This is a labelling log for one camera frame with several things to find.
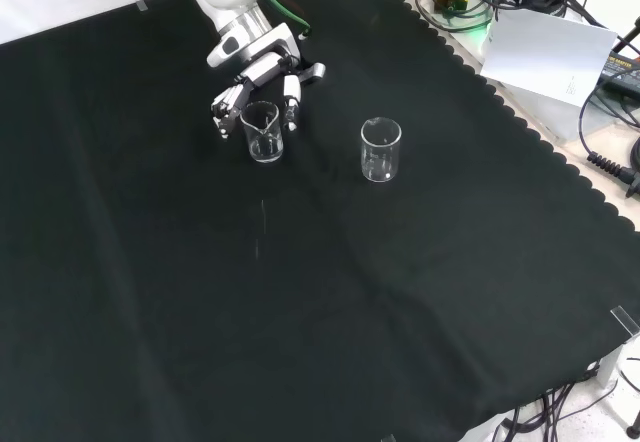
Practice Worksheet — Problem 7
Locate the clear glass beaker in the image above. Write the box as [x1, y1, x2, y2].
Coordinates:
[239, 101, 285, 164]
[359, 116, 403, 184]

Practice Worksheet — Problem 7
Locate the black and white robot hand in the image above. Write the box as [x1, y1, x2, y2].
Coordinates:
[207, 22, 327, 140]

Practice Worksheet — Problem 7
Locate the pale white board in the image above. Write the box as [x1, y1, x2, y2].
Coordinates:
[479, 9, 619, 108]

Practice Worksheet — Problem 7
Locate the green cable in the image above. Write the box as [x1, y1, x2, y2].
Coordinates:
[252, 0, 312, 39]

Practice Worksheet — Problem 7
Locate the black cable loop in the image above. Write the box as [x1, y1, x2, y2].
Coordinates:
[578, 67, 640, 161]

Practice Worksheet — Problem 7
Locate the black power adapter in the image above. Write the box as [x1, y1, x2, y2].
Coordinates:
[599, 47, 640, 108]

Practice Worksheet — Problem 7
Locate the black table cloth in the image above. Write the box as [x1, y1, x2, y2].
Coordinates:
[0, 0, 640, 442]

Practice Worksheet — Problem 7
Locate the black floor cable bundle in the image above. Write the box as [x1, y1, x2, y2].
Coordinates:
[492, 374, 619, 442]

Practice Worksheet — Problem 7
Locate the white stand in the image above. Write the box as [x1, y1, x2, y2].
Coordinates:
[597, 334, 640, 438]

